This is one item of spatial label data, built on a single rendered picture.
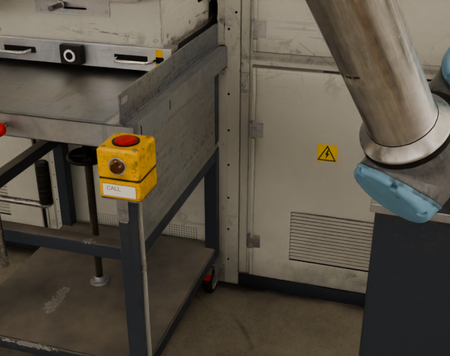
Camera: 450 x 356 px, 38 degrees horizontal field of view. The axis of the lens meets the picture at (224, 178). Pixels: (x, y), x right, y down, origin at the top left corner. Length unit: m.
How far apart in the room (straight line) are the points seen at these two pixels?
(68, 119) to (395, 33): 0.78
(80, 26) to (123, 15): 0.13
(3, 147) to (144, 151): 1.35
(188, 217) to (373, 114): 1.34
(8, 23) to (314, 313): 1.29
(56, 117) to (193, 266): 0.84
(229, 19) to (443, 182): 1.04
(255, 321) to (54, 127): 1.02
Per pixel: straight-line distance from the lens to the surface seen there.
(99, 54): 1.73
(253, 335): 2.11
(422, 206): 1.08
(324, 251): 2.16
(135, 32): 1.69
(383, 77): 0.93
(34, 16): 1.81
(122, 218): 1.22
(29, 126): 1.50
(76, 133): 1.44
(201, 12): 1.93
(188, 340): 2.10
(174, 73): 1.66
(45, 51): 1.81
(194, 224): 2.25
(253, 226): 2.17
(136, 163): 1.13
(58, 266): 2.18
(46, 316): 1.97
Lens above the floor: 1.35
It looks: 26 degrees down
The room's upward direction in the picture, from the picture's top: straight up
